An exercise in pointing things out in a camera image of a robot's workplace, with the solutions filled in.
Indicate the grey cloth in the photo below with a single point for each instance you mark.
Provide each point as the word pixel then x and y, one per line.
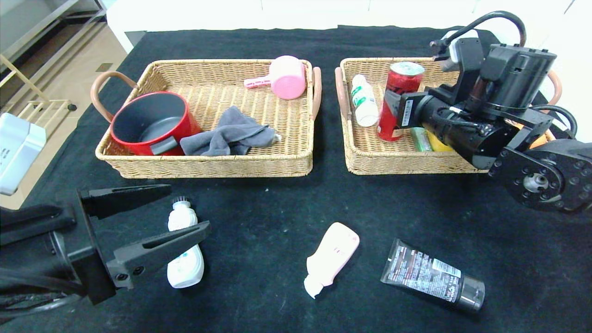
pixel 226 136

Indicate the red cooking pot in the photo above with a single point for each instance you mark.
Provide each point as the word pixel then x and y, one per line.
pixel 152 138

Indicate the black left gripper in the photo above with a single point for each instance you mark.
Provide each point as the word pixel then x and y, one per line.
pixel 95 247

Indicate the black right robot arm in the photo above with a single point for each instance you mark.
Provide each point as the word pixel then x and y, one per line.
pixel 522 74

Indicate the wicker basket with kitchenware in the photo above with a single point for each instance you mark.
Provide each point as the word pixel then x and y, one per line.
pixel 231 166

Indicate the red drink can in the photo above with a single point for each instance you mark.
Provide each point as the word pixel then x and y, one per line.
pixel 400 83

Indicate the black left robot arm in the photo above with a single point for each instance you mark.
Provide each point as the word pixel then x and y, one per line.
pixel 27 226

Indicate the pink plastic cup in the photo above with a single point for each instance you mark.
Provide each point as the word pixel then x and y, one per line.
pixel 286 78

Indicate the black tablecloth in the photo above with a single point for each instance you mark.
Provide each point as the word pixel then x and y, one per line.
pixel 323 203

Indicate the green candy pack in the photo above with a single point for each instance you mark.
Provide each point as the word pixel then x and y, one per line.
pixel 420 139

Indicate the grey low cabinet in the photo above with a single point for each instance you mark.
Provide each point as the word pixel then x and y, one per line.
pixel 46 18

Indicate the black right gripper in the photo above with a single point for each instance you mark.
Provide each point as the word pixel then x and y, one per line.
pixel 407 112

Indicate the wicker basket with food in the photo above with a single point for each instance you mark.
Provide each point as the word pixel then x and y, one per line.
pixel 370 157

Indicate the black cosmetic tube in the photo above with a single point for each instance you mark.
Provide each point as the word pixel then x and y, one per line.
pixel 425 273

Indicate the white brush bottle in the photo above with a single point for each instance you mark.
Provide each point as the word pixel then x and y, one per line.
pixel 182 222

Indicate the wooden rack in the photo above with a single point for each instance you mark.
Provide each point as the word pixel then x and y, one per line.
pixel 34 108

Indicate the yellow mango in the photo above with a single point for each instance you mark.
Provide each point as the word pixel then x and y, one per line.
pixel 437 143

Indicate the pink squeeze bottle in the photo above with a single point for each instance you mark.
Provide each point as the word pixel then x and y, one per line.
pixel 333 254

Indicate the white milk drink bottle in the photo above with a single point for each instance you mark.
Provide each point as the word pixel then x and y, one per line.
pixel 364 104

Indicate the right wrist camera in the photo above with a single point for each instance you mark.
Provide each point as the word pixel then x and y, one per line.
pixel 469 55

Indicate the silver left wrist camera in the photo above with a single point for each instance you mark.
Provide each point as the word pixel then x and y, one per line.
pixel 18 148

